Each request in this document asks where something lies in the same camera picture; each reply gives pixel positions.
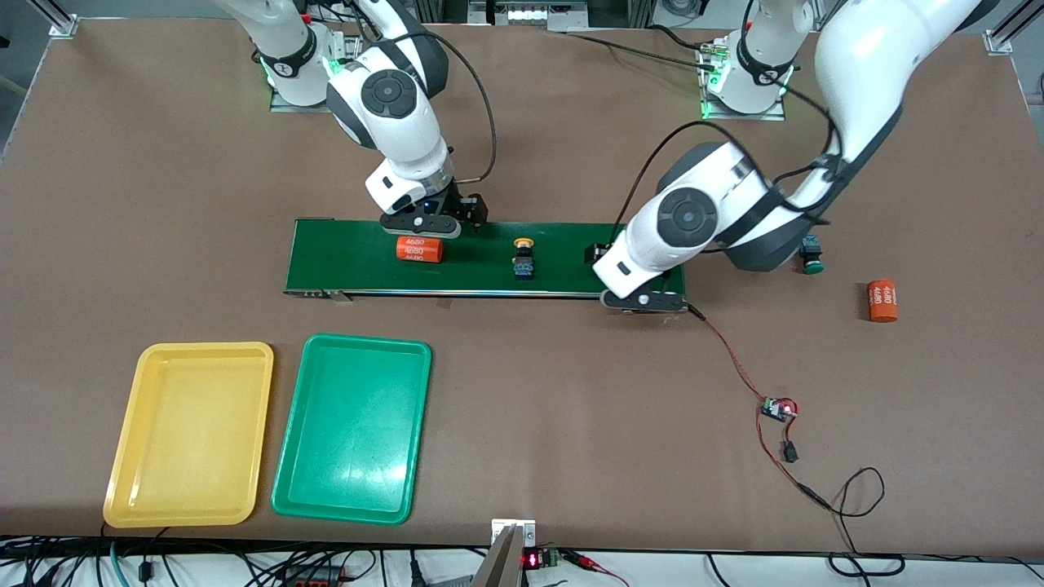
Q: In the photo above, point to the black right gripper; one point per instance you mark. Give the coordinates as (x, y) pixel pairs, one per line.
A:
(458, 201)

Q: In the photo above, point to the orange cylinder white print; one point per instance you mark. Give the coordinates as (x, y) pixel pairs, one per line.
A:
(882, 301)
(420, 249)

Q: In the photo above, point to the yellow push button switch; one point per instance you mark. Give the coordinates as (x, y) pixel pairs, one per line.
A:
(523, 262)

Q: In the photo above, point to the green push button switch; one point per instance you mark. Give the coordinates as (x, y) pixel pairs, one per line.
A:
(811, 254)

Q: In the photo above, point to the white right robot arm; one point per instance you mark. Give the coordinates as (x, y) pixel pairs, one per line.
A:
(391, 147)

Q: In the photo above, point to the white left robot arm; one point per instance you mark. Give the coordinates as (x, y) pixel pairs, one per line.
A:
(734, 175)

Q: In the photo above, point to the green conveyor belt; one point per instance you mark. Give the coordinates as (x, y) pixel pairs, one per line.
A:
(489, 281)

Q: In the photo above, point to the small circuit board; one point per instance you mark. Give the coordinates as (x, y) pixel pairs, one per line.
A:
(776, 409)

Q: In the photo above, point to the green plastic tray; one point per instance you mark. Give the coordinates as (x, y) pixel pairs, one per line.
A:
(355, 432)

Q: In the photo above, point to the red clip lead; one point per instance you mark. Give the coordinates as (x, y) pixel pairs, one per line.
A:
(591, 562)

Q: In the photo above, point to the red LED display module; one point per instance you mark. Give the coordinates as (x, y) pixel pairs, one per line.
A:
(534, 559)

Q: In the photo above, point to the yellow plastic tray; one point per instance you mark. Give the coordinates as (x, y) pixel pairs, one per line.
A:
(192, 436)

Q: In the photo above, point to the red black power strip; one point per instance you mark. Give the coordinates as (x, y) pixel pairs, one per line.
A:
(314, 577)

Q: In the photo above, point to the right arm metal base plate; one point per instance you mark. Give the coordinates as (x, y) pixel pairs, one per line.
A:
(352, 65)

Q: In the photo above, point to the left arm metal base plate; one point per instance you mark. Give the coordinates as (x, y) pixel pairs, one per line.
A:
(738, 116)

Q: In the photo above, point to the aluminium frame with light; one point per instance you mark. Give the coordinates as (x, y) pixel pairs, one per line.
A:
(530, 15)

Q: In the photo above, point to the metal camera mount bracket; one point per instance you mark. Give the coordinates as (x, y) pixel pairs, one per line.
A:
(512, 534)

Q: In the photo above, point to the aluminium corner post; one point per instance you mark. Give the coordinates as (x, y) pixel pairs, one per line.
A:
(61, 23)
(999, 37)

